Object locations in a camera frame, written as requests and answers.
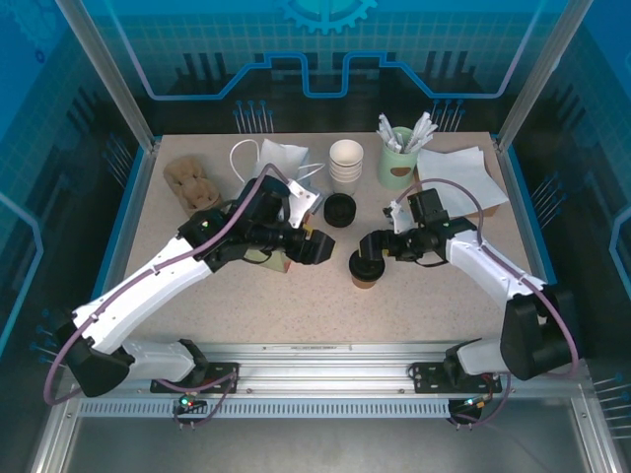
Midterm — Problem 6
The aluminium frame post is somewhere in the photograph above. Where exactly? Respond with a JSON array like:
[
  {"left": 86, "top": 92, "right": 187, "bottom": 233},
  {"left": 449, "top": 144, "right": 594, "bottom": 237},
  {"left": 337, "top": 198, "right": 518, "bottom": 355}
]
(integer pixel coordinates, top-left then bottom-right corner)
[
  {"left": 54, "top": 0, "right": 162, "bottom": 152},
  {"left": 495, "top": 0, "right": 591, "bottom": 152}
]

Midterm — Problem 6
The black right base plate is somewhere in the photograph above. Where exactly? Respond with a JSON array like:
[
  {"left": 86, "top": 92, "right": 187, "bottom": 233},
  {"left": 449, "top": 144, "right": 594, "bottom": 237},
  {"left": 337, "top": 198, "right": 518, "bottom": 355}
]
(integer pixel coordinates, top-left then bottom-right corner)
[{"left": 411, "top": 362, "right": 509, "bottom": 395}]

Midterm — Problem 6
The stack of white napkins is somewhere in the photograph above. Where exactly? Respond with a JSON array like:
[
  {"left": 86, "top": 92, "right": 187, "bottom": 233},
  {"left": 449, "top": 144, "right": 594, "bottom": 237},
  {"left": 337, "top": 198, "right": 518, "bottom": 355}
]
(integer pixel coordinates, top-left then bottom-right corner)
[{"left": 416, "top": 146, "right": 509, "bottom": 217}]

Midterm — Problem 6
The small circuit board with LEDs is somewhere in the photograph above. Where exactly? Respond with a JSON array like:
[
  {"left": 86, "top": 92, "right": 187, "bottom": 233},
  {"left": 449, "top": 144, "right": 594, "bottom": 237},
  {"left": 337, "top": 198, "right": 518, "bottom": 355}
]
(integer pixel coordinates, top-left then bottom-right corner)
[
  {"left": 451, "top": 393, "right": 494, "bottom": 413},
  {"left": 173, "top": 392, "right": 207, "bottom": 416}
]

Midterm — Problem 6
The white slotted cable duct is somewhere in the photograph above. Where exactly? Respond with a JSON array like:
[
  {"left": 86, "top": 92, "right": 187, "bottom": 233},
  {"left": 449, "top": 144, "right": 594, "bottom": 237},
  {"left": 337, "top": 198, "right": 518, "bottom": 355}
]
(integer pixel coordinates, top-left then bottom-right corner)
[{"left": 78, "top": 398, "right": 453, "bottom": 419}]

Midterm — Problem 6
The brown pulp cup carrier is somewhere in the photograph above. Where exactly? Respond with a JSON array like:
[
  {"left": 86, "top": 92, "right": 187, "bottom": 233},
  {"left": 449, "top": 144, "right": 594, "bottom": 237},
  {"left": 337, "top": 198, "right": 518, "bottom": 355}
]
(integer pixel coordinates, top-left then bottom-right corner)
[{"left": 163, "top": 155, "right": 222, "bottom": 217}]

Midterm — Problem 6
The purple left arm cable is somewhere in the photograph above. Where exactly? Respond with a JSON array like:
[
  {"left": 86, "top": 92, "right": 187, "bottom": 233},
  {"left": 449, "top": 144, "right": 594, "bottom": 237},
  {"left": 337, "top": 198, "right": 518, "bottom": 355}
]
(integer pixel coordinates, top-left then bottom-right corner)
[{"left": 42, "top": 163, "right": 297, "bottom": 431}]

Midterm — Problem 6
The light green ceramic mug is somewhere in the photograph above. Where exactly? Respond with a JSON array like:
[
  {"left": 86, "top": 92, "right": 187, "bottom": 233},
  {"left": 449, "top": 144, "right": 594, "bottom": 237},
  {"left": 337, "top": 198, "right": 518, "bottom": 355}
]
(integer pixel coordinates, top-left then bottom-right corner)
[{"left": 378, "top": 126, "right": 420, "bottom": 191}]

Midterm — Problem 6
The stack of black lids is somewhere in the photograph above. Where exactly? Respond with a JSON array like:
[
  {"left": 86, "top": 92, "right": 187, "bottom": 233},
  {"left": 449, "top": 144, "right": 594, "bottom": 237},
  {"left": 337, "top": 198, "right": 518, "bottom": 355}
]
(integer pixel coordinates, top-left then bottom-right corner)
[{"left": 323, "top": 192, "right": 357, "bottom": 230}]

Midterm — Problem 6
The black plastic cup lid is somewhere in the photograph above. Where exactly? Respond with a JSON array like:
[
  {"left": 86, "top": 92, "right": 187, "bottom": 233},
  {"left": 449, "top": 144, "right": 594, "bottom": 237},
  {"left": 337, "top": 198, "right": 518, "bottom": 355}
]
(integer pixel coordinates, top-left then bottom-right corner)
[{"left": 348, "top": 249, "right": 386, "bottom": 283}]

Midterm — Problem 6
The printed paper gift bag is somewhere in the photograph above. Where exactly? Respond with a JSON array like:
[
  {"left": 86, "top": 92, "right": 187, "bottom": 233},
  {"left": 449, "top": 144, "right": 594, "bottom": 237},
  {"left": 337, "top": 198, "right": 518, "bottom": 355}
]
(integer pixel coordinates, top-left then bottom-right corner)
[{"left": 229, "top": 139, "right": 326, "bottom": 273}]

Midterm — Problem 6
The white paper stick packet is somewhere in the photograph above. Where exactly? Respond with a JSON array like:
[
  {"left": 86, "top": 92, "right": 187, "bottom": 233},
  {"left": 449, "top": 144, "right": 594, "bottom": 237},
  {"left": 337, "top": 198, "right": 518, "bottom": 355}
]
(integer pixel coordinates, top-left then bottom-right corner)
[
  {"left": 377, "top": 112, "right": 398, "bottom": 149},
  {"left": 377, "top": 126, "right": 404, "bottom": 153},
  {"left": 404, "top": 110, "right": 433, "bottom": 152},
  {"left": 411, "top": 120, "right": 439, "bottom": 149}
]

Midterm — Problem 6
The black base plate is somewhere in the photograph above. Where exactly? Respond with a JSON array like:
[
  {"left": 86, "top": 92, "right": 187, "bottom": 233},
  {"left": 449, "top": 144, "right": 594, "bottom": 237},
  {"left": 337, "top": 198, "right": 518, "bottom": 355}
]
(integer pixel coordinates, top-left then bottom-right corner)
[
  {"left": 150, "top": 362, "right": 242, "bottom": 395},
  {"left": 411, "top": 362, "right": 509, "bottom": 395}
]

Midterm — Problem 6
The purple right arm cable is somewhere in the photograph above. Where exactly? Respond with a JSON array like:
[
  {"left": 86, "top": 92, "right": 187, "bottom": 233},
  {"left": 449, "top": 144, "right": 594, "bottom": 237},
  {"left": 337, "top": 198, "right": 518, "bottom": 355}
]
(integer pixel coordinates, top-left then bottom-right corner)
[{"left": 393, "top": 177, "right": 582, "bottom": 431}]

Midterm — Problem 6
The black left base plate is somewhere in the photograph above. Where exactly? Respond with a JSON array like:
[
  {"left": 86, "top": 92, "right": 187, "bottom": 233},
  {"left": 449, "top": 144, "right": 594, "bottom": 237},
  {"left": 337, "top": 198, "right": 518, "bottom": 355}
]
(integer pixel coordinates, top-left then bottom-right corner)
[{"left": 150, "top": 362, "right": 242, "bottom": 395}]

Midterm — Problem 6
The aluminium mounting rail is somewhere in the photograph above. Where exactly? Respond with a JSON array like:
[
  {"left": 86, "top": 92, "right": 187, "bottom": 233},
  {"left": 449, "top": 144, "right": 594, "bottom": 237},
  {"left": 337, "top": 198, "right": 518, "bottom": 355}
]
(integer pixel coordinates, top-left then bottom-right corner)
[{"left": 63, "top": 339, "right": 607, "bottom": 401}]

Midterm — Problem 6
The stack of white paper cups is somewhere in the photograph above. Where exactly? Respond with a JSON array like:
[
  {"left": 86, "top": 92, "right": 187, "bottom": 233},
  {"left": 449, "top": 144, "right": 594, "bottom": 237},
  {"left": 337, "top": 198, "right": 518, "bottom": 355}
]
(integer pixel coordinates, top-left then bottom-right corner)
[{"left": 328, "top": 139, "right": 365, "bottom": 195}]

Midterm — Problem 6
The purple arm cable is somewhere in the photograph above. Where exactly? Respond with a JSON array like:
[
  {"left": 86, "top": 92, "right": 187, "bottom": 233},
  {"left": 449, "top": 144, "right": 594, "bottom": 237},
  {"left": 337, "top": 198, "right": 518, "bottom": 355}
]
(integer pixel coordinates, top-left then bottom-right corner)
[
  {"left": 42, "top": 163, "right": 297, "bottom": 431},
  {"left": 393, "top": 177, "right": 582, "bottom": 431}
]

